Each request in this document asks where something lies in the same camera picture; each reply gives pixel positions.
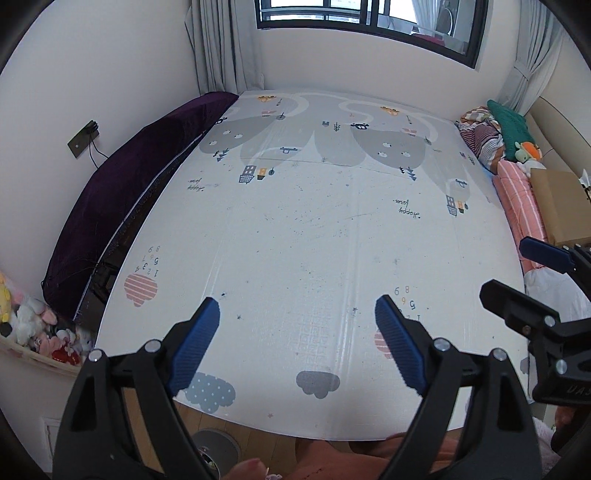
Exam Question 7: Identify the grey round trash bin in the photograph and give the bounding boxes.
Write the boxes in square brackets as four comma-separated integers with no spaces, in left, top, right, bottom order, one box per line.
[192,428,240,479]

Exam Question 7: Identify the brown cardboard box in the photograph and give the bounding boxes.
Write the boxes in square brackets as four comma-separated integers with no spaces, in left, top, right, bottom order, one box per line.
[531,169,591,247]

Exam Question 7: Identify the pink striped pillow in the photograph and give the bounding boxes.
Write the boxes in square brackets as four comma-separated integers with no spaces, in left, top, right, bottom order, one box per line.
[493,160,547,274]

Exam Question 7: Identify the person's brown trouser legs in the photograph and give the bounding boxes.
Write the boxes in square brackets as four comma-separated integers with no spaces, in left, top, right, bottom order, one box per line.
[223,433,463,480]

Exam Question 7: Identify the green plush toy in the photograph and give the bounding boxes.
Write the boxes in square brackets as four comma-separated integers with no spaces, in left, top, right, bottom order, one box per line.
[487,100,536,160]

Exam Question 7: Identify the plush toy storage tower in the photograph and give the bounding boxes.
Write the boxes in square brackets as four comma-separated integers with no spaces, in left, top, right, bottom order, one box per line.
[1,273,95,370]

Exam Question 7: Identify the striped folded blanket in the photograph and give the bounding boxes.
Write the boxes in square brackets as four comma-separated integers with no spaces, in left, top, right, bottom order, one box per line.
[456,106,506,174]

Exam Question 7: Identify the right grey curtain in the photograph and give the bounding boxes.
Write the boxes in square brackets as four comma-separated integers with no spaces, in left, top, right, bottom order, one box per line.
[497,0,566,115]

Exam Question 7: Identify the black framed window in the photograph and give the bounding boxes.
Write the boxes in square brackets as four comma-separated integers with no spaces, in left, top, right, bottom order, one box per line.
[254,0,489,68]

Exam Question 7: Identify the grey window curtain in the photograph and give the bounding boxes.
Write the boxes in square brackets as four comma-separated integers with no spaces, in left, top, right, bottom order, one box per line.
[184,0,264,94]

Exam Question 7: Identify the white wall access panel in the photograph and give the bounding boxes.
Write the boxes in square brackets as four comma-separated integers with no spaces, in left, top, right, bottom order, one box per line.
[41,417,61,472]

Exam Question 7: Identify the dark wall socket plate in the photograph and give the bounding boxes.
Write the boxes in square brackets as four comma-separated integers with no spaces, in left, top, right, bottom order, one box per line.
[67,120,99,158]

